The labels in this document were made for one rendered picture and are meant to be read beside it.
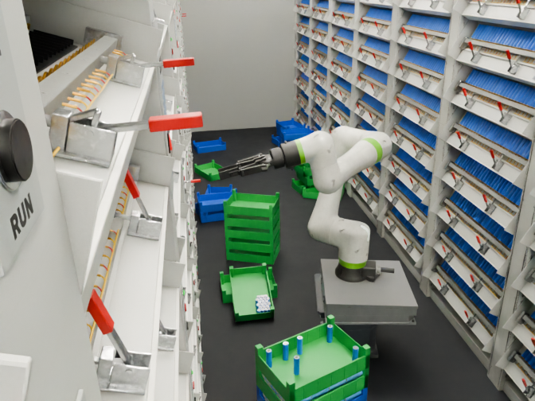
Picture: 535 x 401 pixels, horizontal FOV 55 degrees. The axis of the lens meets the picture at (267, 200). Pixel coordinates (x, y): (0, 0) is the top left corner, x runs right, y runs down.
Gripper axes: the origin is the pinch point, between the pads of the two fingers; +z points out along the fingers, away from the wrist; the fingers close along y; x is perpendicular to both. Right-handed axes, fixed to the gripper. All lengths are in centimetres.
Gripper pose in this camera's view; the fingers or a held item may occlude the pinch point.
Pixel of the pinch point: (228, 172)
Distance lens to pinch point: 185.5
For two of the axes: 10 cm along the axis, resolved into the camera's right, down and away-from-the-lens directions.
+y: -1.5, -4.0, 9.0
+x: -2.3, -8.7, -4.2
